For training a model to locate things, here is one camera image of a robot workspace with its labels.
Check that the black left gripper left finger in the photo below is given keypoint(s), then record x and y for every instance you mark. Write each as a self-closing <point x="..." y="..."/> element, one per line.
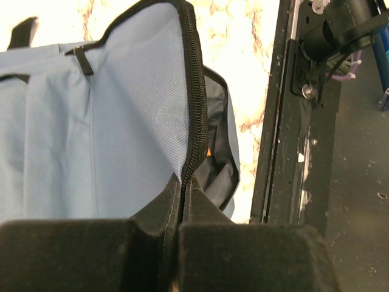
<point x="132" y="254"/>

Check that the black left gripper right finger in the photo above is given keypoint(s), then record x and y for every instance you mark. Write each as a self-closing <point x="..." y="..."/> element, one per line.
<point x="215" y="254"/>

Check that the blue fabric backpack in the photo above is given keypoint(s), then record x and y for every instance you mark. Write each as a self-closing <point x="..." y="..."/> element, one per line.
<point x="96" y="129"/>

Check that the blue shark pencil case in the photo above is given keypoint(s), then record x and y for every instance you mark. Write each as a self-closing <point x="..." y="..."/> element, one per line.
<point x="380" y="49"/>

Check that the aluminium mounting rail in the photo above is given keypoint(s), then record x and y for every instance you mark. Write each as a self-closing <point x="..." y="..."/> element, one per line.
<point x="293" y="176"/>

